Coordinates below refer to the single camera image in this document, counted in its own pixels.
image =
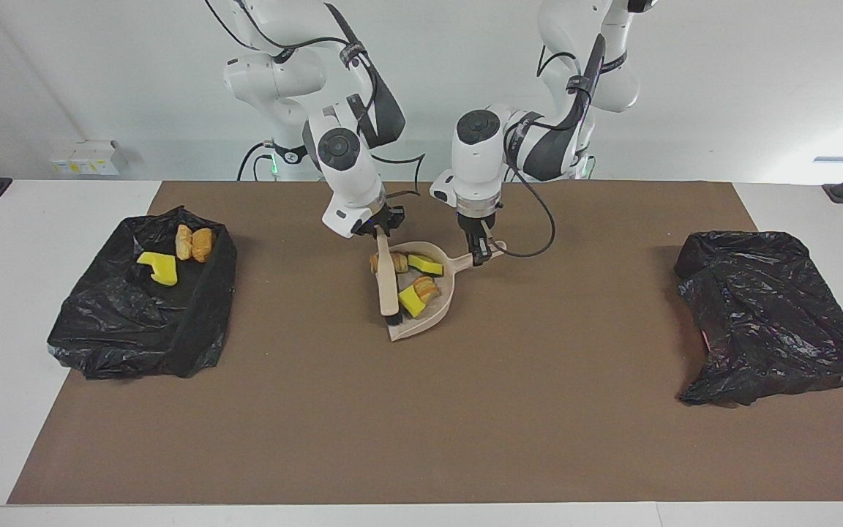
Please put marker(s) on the left black garbage bag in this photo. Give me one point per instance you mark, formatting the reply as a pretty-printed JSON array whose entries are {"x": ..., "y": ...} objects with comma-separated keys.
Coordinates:
[{"x": 129, "y": 322}]

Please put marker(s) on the beige hand brush black bristles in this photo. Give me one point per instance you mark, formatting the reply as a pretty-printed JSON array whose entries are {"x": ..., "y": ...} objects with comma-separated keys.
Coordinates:
[{"x": 388, "y": 282}]

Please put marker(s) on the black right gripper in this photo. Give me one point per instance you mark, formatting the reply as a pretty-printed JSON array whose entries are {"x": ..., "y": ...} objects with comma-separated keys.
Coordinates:
[{"x": 385, "y": 219}]

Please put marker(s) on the small orange bread piece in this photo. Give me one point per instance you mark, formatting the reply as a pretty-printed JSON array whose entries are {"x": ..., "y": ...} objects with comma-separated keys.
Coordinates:
[{"x": 400, "y": 262}]

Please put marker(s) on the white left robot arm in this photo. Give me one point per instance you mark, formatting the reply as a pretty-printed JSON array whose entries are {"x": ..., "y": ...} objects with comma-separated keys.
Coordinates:
[{"x": 476, "y": 168}]

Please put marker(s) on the striped orange croissant piece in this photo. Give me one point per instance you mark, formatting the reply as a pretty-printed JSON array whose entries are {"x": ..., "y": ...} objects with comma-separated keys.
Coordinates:
[{"x": 184, "y": 243}]

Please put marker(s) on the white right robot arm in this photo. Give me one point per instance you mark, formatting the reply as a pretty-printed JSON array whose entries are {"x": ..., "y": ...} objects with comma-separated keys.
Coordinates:
[{"x": 348, "y": 176}]

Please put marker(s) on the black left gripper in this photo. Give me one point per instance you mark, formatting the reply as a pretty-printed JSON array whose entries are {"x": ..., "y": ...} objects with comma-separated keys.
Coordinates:
[{"x": 478, "y": 223}]

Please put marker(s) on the notched yellow sponge piece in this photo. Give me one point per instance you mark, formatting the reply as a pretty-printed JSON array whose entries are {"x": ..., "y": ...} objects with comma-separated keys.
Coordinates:
[{"x": 162, "y": 269}]

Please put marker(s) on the white cardboard box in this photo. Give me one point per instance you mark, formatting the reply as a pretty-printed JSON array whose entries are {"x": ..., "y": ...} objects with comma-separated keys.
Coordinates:
[{"x": 88, "y": 162}]

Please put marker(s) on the brown peanut shaped bread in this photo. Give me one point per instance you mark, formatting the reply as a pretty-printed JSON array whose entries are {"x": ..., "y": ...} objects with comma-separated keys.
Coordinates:
[{"x": 203, "y": 245}]

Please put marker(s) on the beige plastic dustpan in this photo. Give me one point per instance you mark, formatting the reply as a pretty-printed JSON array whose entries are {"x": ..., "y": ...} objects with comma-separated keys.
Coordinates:
[{"x": 440, "y": 315}]

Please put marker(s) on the yellow sponge piece green side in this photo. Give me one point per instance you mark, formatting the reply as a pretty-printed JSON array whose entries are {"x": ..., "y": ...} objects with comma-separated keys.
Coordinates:
[{"x": 425, "y": 265}]

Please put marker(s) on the right black garbage bag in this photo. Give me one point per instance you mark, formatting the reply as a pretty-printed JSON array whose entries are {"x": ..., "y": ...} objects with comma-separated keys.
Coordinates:
[{"x": 773, "y": 322}]

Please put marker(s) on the black garbage bag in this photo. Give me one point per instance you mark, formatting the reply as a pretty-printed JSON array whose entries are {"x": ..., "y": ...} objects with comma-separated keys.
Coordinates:
[
  {"x": 129, "y": 322},
  {"x": 773, "y": 322}
]

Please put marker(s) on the brown table mat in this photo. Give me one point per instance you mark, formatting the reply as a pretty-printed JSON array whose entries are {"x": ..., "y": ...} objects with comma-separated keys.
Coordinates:
[{"x": 421, "y": 454}]

